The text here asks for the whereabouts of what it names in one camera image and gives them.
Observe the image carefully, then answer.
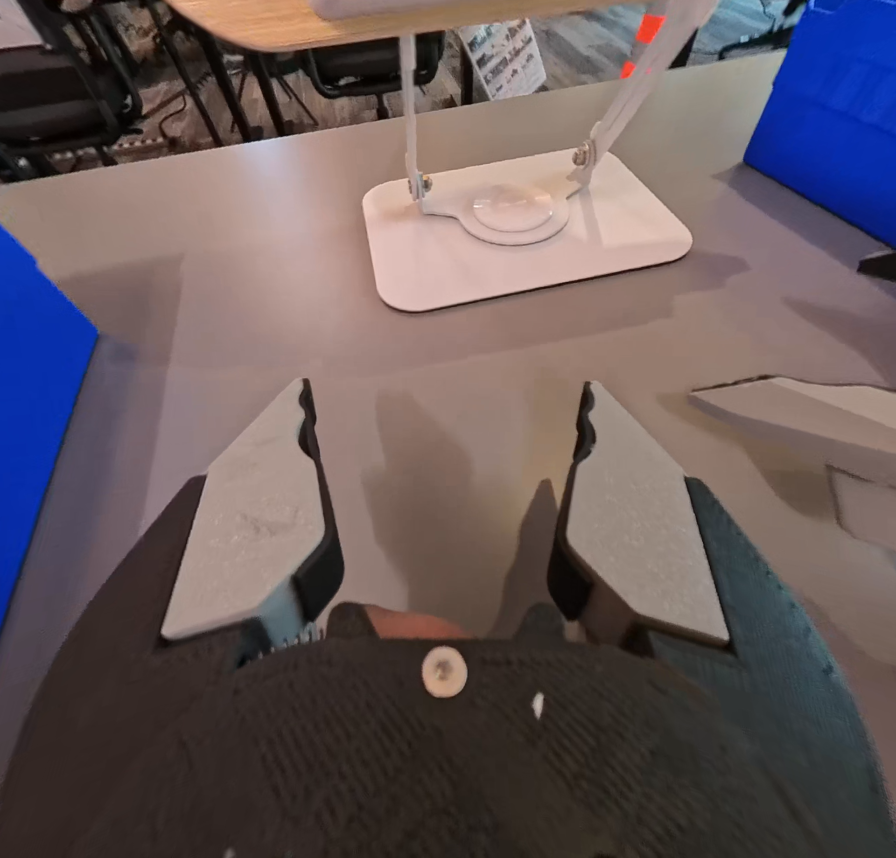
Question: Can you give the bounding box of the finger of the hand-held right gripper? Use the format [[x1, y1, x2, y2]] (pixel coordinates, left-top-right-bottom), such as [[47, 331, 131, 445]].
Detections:
[[688, 375, 896, 547]]

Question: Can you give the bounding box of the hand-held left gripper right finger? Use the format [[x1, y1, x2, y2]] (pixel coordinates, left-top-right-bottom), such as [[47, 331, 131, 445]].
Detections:
[[547, 381, 730, 648]]

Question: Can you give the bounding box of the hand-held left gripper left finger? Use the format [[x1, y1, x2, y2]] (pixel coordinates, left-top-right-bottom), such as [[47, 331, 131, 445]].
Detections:
[[161, 377, 345, 645]]

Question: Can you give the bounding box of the blue plastic bin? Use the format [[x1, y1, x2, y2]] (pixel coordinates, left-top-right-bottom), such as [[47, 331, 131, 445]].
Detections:
[[0, 224, 99, 635], [742, 0, 896, 246]]

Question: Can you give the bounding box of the white wooden document stand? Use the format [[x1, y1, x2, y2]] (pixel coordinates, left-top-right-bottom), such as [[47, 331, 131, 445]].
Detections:
[[129, 0, 848, 313]]

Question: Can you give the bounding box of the orange traffic cone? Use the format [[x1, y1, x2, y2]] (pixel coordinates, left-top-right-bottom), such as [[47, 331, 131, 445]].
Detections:
[[619, 10, 667, 81]]

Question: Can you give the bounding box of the black office chair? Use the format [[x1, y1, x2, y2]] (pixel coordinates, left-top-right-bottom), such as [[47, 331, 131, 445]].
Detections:
[[301, 31, 449, 120], [0, 46, 144, 183]]

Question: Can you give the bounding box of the printed picture sheet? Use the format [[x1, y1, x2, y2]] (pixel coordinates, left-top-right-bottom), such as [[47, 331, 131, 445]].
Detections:
[[458, 18, 547, 101]]

